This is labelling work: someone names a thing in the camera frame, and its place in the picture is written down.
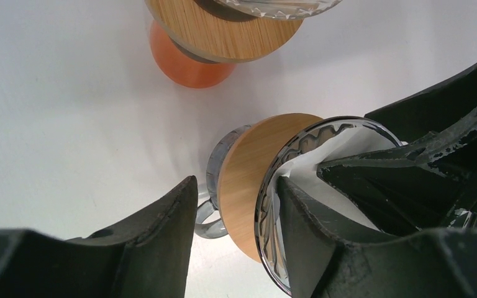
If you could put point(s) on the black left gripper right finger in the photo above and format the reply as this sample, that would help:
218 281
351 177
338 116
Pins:
438 262

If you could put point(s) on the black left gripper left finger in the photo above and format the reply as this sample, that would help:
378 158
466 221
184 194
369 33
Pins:
144 255

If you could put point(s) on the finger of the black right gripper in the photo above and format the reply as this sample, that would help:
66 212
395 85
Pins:
431 110
428 183

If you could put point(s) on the grey ribbed glass dripper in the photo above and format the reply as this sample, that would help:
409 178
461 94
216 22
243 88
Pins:
300 221

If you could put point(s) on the clear ribbed glass dripper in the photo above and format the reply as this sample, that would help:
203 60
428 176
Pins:
281 9

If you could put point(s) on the orange glass carafe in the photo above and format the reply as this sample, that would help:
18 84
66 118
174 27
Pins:
183 67

